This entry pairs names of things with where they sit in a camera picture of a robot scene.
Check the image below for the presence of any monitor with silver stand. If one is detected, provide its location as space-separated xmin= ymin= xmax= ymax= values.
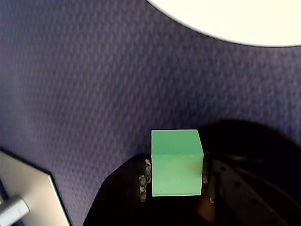
xmin=0 ymin=148 xmax=72 ymax=226

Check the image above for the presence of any green plastic cube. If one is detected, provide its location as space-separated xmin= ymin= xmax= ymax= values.
xmin=150 ymin=129 xmax=204 ymax=197

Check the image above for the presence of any white round plate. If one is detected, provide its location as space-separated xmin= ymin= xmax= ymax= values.
xmin=145 ymin=0 xmax=301 ymax=48

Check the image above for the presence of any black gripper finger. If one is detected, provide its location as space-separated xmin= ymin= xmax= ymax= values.
xmin=202 ymin=155 xmax=293 ymax=226
xmin=83 ymin=152 xmax=153 ymax=226

